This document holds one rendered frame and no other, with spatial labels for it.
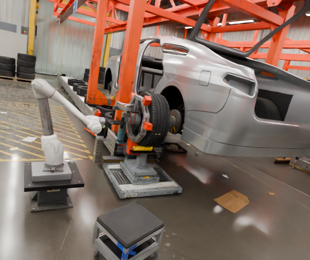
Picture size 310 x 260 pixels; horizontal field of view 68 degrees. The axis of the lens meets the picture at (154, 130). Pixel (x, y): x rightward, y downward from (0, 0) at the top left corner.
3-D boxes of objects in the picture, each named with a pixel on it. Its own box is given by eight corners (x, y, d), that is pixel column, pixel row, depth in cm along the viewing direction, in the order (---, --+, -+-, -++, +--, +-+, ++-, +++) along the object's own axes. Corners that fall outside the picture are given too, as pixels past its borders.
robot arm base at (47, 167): (42, 173, 209) (42, 167, 208) (44, 164, 229) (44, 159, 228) (63, 173, 216) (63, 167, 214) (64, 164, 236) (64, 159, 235)
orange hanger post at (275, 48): (254, 140, 456) (296, 6, 396) (247, 139, 447) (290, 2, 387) (247, 136, 472) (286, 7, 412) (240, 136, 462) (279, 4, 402)
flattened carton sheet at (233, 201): (252, 201, 313) (253, 199, 312) (234, 213, 273) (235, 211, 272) (231, 191, 332) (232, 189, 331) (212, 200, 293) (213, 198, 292)
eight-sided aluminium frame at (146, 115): (143, 147, 263) (152, 101, 250) (138, 147, 260) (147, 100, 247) (127, 132, 309) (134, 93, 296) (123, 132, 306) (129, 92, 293)
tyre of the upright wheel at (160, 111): (150, 155, 302) (176, 130, 252) (134, 155, 290) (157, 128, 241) (142, 112, 332) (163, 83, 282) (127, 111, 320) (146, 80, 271)
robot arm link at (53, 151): (46, 166, 212) (47, 143, 207) (43, 159, 226) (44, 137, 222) (64, 164, 221) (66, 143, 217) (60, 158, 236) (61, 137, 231)
